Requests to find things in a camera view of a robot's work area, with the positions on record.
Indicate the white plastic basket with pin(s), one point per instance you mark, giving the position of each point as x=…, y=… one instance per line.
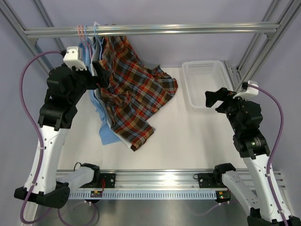
x=202, y=76

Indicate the aluminium hanging rail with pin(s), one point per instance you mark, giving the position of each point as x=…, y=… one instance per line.
x=155, y=29

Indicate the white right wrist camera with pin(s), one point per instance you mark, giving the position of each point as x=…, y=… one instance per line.
x=248, y=90

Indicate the aluminium frame right posts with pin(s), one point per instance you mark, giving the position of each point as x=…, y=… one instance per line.
x=262, y=44

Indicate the plaid shirt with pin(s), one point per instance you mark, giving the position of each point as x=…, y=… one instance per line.
x=135, y=92

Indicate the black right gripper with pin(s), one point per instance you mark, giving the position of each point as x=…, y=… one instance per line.
x=212, y=97

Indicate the grey shirt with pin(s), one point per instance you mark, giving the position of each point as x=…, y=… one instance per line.
x=150, y=68

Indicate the blue hanger on rail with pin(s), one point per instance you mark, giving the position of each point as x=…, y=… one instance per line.
x=89, y=39

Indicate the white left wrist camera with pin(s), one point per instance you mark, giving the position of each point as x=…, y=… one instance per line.
x=74, y=58

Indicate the light blue shirt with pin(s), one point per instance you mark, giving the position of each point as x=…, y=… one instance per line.
x=106, y=134

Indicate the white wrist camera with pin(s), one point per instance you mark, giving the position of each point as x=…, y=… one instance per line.
x=248, y=90
x=74, y=58

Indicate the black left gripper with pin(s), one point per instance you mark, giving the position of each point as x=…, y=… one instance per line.
x=102, y=79

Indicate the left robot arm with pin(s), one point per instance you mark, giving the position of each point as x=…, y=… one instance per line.
x=66, y=86

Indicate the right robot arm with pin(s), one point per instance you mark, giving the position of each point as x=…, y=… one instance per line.
x=265, y=206

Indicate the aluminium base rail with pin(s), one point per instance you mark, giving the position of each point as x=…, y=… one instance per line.
x=156, y=179

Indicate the light blue hanger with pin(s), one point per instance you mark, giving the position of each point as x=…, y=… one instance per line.
x=99, y=40

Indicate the pink hanger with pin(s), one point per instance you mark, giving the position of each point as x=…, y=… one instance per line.
x=86, y=44
x=80, y=35

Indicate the white slotted cable duct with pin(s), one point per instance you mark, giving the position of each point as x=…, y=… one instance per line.
x=143, y=195

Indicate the aluminium frame posts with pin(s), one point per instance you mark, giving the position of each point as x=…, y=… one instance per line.
x=19, y=27
x=262, y=44

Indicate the aluminium frame left posts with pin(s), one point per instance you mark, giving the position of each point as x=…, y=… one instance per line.
x=19, y=27

